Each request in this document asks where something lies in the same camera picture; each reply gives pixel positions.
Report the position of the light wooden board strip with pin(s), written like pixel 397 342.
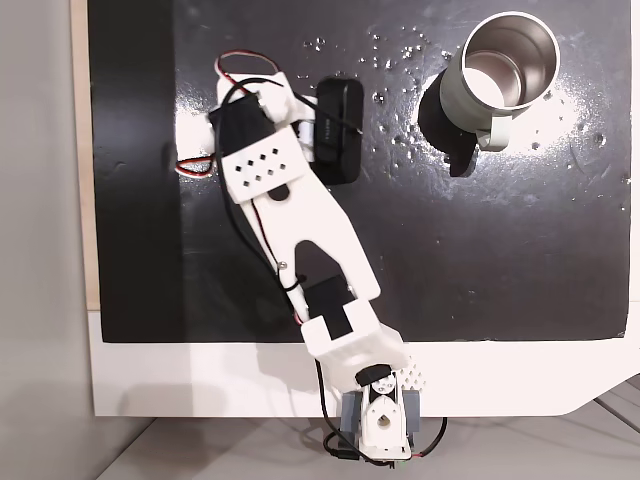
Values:
pixel 80 150

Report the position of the grey table clamp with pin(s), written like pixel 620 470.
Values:
pixel 413 412
pixel 350 412

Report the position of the black table mat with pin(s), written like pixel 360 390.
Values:
pixel 450 240

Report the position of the black oval camera box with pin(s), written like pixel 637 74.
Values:
pixel 340 132

